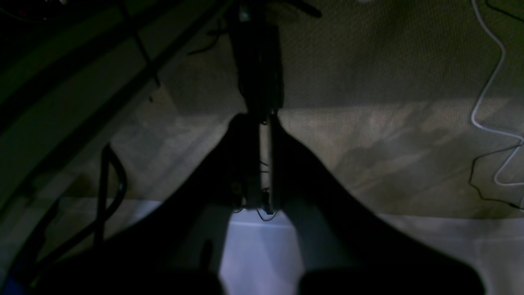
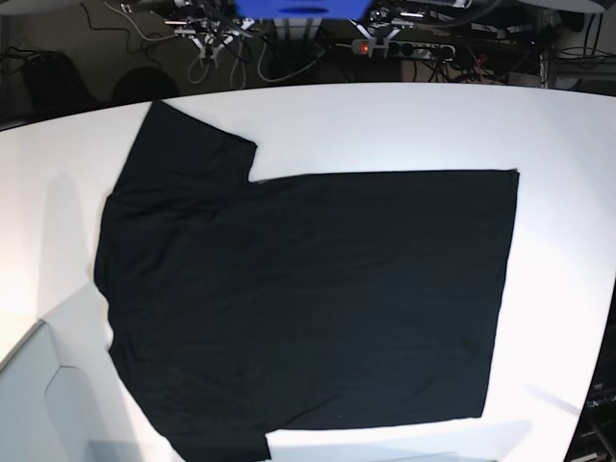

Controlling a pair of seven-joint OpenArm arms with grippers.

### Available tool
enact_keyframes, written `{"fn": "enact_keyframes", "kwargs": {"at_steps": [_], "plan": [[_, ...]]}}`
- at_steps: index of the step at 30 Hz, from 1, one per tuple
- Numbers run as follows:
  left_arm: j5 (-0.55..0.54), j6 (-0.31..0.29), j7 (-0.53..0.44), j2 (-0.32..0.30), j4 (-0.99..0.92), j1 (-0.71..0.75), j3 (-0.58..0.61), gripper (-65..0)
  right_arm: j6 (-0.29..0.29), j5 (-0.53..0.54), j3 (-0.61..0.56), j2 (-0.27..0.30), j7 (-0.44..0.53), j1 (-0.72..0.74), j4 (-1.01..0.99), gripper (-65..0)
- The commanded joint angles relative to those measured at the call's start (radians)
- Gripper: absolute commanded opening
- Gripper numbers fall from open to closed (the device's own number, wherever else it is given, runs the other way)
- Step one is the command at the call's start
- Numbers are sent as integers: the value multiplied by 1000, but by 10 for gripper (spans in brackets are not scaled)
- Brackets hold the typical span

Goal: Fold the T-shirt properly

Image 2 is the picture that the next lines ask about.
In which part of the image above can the black T-shirt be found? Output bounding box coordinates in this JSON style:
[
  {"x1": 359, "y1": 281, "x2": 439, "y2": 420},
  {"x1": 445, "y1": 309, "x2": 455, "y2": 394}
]
[{"x1": 94, "y1": 102, "x2": 519, "y2": 461}]

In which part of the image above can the grey power strip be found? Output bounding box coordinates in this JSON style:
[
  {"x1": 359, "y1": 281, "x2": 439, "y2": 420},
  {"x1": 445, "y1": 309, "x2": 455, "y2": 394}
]
[{"x1": 350, "y1": 39, "x2": 456, "y2": 62}]

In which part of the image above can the blue box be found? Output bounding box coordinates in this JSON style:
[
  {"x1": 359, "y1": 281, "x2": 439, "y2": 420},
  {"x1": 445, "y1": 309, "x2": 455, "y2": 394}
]
[{"x1": 235, "y1": 0, "x2": 372, "y2": 19}]

